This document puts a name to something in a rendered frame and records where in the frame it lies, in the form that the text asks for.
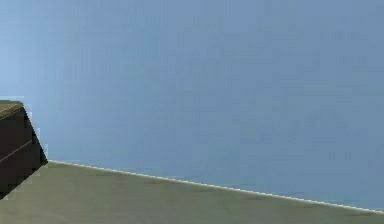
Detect dark brown chest of drawers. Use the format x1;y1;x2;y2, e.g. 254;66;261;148
0;100;49;201

